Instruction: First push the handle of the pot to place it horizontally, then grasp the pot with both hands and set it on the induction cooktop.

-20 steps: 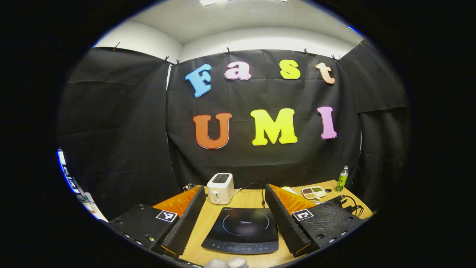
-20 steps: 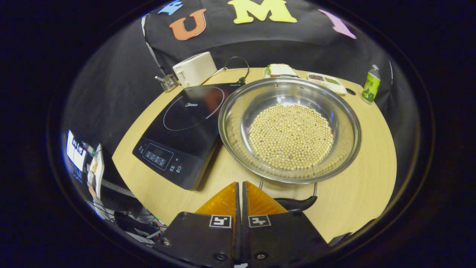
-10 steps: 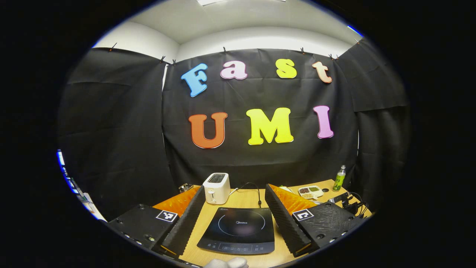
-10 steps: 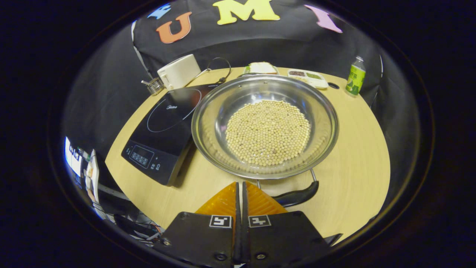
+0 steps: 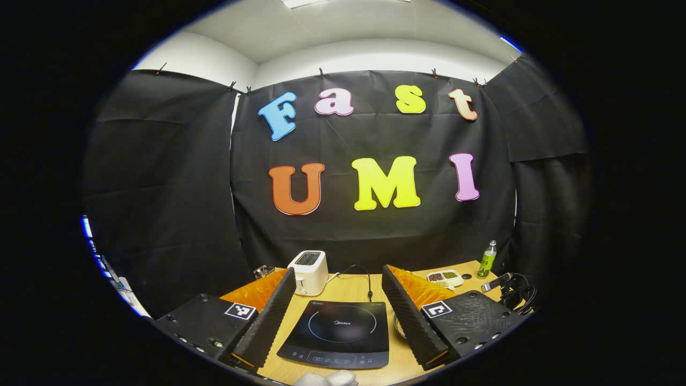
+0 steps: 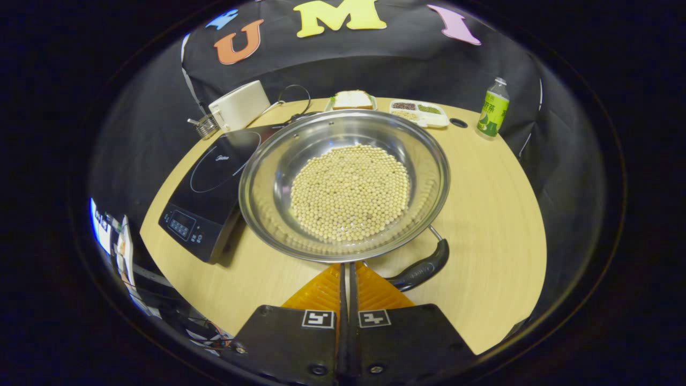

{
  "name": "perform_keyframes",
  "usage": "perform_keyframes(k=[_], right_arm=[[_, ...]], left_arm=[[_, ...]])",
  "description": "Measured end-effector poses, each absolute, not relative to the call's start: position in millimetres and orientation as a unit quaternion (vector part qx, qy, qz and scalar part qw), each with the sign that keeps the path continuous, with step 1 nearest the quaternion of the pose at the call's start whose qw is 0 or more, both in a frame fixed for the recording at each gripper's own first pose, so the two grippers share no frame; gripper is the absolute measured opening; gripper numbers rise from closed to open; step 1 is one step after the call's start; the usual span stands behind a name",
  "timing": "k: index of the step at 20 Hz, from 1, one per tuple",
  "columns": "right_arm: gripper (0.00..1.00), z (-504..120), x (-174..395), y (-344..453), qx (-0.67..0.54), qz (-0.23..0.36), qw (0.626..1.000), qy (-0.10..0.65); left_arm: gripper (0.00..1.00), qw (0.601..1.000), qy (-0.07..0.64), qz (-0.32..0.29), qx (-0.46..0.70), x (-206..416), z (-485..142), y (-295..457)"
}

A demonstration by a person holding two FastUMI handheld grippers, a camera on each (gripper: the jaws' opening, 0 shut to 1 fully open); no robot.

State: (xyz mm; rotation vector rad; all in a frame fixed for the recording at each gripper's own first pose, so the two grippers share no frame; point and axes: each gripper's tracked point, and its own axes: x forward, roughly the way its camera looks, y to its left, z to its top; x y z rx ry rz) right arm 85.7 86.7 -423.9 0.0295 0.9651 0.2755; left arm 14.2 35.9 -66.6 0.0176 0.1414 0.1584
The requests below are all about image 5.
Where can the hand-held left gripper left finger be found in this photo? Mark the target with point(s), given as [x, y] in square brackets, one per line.
[268, 321]

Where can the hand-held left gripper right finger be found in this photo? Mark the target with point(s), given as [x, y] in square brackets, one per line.
[410, 321]

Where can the stainless steel pot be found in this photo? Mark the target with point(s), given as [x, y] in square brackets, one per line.
[396, 325]

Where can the black induction cooktop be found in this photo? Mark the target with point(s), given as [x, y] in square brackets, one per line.
[337, 332]

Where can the dark red beans portion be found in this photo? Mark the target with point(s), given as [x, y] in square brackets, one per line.
[435, 277]

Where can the white divided dish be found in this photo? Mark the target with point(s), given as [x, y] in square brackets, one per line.
[447, 282]

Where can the green mung beans portion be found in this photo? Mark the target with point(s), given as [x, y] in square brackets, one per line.
[450, 275]

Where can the white toaster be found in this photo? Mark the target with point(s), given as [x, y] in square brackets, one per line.
[311, 276]

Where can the grey black handheld device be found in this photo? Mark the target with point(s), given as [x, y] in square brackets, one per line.
[496, 282]

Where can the green label drink bottle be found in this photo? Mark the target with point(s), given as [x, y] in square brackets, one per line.
[487, 262]

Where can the white board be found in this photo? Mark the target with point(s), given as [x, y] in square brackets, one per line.
[134, 300]

